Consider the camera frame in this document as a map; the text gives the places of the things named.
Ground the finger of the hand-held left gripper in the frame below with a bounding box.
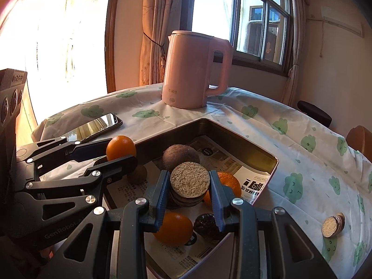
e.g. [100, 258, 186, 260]
[26, 155, 138, 198]
[16, 136, 114, 167]

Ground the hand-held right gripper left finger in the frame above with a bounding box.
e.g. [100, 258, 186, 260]
[38, 170, 172, 279]

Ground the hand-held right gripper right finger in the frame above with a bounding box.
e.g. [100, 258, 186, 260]
[209, 170, 338, 279]

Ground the orange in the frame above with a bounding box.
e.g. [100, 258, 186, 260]
[106, 135, 137, 162]
[154, 212, 194, 246]
[203, 172, 242, 205]

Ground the dark passion fruit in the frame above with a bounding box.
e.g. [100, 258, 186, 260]
[193, 213, 227, 240]

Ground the small brown fruit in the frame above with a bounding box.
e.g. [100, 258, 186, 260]
[127, 164, 148, 185]

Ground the round biscuit stack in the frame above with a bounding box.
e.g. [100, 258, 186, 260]
[169, 161, 210, 208]

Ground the rectangular metal tin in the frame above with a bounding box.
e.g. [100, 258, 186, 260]
[99, 118, 279, 279]

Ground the smartphone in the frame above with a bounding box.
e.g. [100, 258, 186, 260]
[65, 113, 123, 144]

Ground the large round brown fruit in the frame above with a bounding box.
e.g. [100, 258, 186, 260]
[162, 144, 201, 172]

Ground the printed paper sheet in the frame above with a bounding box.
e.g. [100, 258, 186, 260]
[106, 135, 269, 279]

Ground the white tablecloth with green print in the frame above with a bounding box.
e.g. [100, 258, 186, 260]
[30, 84, 372, 279]

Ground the biscuit stack on table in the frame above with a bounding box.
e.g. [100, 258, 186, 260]
[322, 213, 345, 238]

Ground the pink electric kettle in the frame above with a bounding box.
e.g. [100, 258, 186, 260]
[162, 30, 234, 109]

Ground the black round stool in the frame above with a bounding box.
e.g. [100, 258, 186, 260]
[297, 100, 332, 128]

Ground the wide beige curtain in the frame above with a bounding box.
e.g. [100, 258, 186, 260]
[139, 0, 198, 87]

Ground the wooden chair back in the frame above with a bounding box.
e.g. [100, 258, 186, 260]
[346, 126, 372, 163]

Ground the narrow beige curtain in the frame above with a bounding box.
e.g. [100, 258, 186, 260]
[283, 0, 309, 106]

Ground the window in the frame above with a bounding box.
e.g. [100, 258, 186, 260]
[192, 0, 292, 77]

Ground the white air conditioner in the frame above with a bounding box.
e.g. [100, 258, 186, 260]
[321, 6, 364, 38]

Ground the wooden door frame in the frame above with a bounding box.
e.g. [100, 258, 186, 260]
[105, 0, 123, 93]

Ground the white air conditioner cord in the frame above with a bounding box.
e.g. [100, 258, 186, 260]
[318, 17, 325, 59]

